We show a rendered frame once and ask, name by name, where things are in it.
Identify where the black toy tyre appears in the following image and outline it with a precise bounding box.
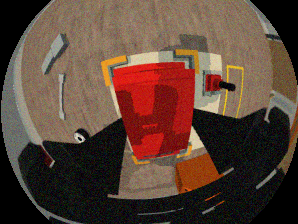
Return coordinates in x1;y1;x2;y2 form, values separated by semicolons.
73;128;89;143

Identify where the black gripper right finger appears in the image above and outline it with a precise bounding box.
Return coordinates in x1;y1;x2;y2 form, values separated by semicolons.
192;108;267;175

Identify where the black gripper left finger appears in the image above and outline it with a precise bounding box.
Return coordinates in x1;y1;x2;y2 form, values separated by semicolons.
43;116;128;196

